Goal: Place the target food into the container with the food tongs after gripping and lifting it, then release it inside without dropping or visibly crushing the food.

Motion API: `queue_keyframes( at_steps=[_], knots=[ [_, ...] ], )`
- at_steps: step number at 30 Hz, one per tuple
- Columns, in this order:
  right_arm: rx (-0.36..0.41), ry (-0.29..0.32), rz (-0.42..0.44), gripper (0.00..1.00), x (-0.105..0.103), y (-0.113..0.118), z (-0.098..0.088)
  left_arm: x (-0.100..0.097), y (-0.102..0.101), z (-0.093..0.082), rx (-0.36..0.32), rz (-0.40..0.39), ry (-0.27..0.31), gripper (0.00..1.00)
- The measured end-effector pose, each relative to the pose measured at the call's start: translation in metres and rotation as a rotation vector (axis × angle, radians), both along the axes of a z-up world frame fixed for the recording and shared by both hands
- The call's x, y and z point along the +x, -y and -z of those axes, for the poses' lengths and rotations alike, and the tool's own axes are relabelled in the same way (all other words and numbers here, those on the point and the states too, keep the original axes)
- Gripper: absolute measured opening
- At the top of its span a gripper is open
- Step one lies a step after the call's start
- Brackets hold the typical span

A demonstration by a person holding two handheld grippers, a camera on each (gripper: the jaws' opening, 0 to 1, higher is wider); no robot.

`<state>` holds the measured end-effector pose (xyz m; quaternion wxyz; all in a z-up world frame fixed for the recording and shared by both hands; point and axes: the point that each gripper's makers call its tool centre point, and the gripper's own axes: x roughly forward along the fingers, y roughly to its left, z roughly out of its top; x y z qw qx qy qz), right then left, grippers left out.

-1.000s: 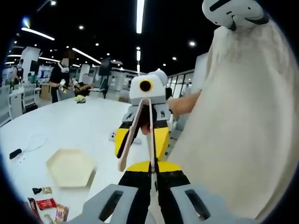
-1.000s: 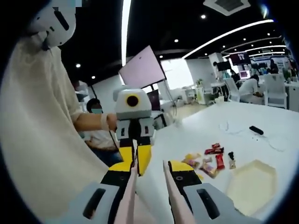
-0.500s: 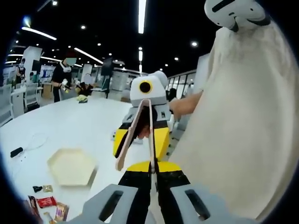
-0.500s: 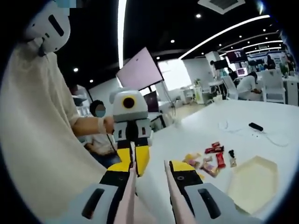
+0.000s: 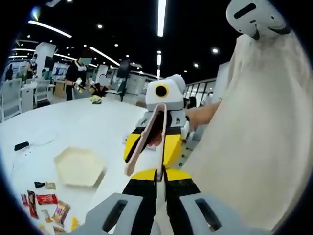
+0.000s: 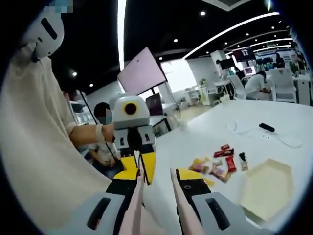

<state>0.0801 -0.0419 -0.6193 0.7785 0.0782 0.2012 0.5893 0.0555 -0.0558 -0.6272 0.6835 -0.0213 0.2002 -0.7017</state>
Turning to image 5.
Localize operator in beige sleeve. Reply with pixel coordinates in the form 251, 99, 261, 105
183, 31, 313, 232

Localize white worn device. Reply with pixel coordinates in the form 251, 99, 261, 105
226, 0, 292, 41

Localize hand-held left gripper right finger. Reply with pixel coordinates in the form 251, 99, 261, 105
163, 168, 245, 235

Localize dark red food bar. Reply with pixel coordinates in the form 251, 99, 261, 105
26, 190, 39, 220

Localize pale pink food tongs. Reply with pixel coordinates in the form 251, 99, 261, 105
124, 102, 169, 182

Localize long ceiling light strip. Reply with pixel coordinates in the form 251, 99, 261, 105
27, 20, 73, 39
89, 46, 121, 67
157, 0, 167, 38

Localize brown wooden cabinet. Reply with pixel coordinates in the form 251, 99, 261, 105
53, 82, 67, 98

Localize bright red food bar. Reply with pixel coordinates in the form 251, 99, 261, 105
36, 193, 59, 205

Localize purple brown food packet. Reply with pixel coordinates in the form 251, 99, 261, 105
52, 199, 71, 225

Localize round ceiling downlights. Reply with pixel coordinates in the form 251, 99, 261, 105
66, 0, 220, 74

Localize small white orange food packet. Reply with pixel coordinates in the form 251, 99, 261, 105
41, 209, 53, 223

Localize black standing monitor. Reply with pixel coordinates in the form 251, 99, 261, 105
118, 59, 131, 79

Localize beige hexagonal container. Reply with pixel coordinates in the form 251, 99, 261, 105
53, 146, 108, 188

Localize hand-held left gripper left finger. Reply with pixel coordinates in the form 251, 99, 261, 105
73, 168, 157, 235

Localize white mesh office chair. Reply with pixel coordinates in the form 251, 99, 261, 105
0, 78, 23, 121
35, 79, 51, 101

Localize black oblong device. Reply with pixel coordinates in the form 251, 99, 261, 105
14, 141, 30, 151

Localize yellow food packet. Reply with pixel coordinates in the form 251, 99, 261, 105
70, 216, 80, 232

